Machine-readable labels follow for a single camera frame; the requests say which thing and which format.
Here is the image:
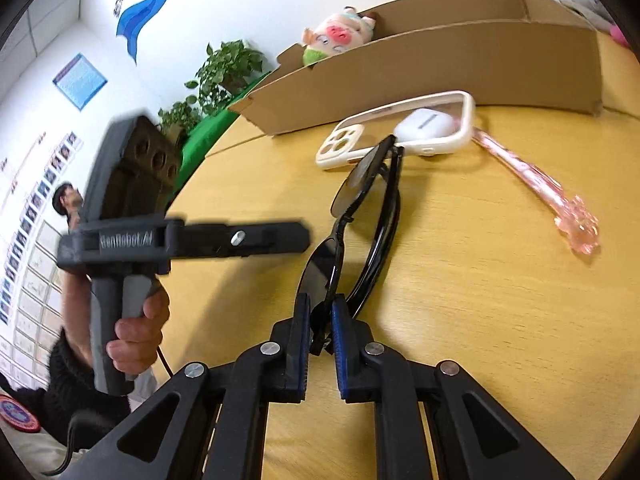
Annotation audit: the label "black sunglasses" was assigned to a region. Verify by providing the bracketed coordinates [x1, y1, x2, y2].
[295, 134, 406, 357]

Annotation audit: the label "pink transparent pen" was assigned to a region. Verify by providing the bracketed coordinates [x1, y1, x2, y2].
[473, 129, 600, 257]

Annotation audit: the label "white earbuds case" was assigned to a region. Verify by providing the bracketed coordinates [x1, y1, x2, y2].
[394, 108, 458, 142]

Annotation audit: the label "white phone case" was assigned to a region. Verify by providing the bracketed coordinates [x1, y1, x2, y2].
[314, 90, 476, 170]

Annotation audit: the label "black sleeve forearm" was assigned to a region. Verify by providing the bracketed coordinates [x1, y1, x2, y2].
[43, 268, 132, 447]

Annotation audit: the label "person's left hand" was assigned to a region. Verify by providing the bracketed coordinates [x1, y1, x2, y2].
[106, 287, 170, 376]

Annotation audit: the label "person in background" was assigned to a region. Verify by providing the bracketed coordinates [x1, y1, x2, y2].
[52, 182, 84, 230]

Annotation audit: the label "green table cloth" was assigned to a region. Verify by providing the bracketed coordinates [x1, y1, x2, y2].
[176, 71, 271, 194]

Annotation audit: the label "green potted plant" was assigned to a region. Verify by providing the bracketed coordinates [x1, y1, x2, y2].
[158, 40, 264, 134]

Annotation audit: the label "pig plush toy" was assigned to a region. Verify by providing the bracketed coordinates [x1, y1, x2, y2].
[302, 6, 378, 66]

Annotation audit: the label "brown cardboard box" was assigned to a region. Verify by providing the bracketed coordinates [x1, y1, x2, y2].
[230, 0, 602, 136]

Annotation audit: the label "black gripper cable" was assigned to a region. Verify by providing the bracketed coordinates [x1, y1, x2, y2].
[41, 346, 175, 478]

